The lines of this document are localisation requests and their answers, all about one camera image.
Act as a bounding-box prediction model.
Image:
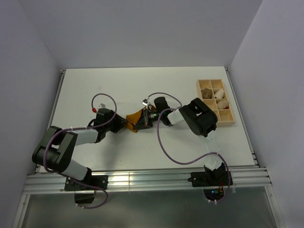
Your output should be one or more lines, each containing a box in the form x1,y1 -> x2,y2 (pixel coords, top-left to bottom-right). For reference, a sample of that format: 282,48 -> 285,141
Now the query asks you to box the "mustard striped sock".
124,109 -> 143,133

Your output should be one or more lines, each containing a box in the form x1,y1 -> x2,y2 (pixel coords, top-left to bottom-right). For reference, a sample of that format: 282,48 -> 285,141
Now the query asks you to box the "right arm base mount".
188,171 -> 233,201

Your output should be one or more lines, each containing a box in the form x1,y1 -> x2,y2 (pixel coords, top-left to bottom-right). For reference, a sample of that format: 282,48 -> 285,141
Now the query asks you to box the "lower rolled cream sock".
217,99 -> 229,110

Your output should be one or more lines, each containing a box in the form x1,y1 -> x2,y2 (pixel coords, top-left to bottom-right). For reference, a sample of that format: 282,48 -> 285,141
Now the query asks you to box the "aluminium frame rail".
22,167 -> 272,195

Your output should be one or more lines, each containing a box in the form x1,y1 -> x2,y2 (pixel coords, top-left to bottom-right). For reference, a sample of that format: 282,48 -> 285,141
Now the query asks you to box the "wooden compartment box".
196,79 -> 235,127

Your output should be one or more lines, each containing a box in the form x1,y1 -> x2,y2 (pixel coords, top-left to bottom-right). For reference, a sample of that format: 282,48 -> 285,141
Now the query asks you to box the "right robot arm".
127,96 -> 228,185

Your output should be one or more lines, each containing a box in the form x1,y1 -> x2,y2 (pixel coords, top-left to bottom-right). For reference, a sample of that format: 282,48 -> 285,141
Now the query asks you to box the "brown sock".
201,88 -> 212,99

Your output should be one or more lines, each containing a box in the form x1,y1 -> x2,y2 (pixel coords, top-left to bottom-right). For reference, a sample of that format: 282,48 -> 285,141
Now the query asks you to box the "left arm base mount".
64,175 -> 109,209

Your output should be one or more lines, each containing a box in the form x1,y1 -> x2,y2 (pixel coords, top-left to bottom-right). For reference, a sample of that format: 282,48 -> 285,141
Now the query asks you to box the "rolled cream sock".
217,99 -> 229,110
214,89 -> 225,99

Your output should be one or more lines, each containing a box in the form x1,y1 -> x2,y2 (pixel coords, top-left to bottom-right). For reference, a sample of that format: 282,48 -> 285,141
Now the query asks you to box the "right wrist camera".
142,98 -> 150,107

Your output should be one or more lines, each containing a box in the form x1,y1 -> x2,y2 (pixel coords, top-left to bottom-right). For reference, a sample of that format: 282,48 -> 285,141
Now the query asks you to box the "upper rolled cream sock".
214,89 -> 225,99

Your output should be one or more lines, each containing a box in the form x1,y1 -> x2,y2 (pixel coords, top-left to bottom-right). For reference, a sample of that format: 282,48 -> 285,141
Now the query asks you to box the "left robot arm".
32,108 -> 127,190

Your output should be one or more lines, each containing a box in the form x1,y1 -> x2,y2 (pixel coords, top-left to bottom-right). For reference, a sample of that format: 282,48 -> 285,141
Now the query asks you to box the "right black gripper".
134,109 -> 163,131

